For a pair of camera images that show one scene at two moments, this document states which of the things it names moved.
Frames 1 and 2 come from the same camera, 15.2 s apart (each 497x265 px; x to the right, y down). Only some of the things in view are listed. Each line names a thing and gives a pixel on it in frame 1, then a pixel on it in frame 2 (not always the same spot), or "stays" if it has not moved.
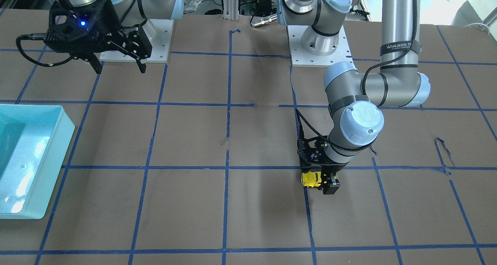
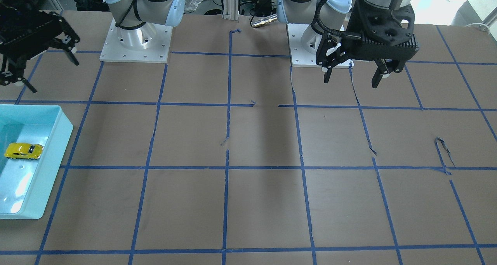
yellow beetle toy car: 313,179 -> 18,150
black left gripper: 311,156 -> 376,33
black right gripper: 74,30 -> 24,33
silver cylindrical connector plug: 271,18 stays
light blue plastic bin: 34,139 stays
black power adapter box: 263,6 stays
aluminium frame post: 231,3 stays
